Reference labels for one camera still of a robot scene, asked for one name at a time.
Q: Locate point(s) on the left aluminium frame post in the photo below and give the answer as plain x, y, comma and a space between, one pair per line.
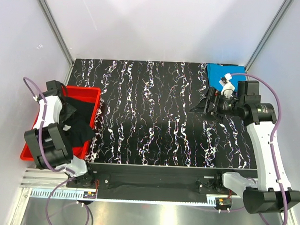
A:
44, 6

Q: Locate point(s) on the folded blue t shirt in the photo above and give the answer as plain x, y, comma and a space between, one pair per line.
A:
216, 72

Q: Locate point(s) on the red plastic bin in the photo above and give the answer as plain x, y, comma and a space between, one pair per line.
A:
90, 95

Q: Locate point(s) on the left connector board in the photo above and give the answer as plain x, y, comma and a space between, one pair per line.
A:
90, 194

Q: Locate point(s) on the white cable duct strip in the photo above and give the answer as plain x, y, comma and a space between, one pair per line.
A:
78, 195

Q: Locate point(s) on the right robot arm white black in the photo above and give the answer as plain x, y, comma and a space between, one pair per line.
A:
272, 192

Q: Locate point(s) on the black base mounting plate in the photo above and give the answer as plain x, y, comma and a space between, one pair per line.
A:
159, 183

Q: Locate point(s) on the right connector board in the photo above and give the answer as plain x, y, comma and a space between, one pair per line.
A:
224, 202

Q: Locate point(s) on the aluminium frame post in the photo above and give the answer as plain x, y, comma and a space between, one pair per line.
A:
283, 9
44, 6

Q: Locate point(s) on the connector board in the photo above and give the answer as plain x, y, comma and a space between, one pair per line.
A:
90, 194
224, 202

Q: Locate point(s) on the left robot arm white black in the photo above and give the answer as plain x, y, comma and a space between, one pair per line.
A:
46, 141

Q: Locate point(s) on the right aluminium frame post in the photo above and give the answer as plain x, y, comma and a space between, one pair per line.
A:
283, 9

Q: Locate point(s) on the black t shirt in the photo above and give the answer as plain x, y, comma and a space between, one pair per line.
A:
77, 122

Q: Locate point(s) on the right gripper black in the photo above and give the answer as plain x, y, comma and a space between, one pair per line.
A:
213, 95

